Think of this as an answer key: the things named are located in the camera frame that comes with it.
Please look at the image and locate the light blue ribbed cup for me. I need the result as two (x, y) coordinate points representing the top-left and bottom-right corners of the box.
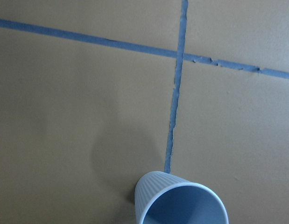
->
(134, 171), (229, 224)

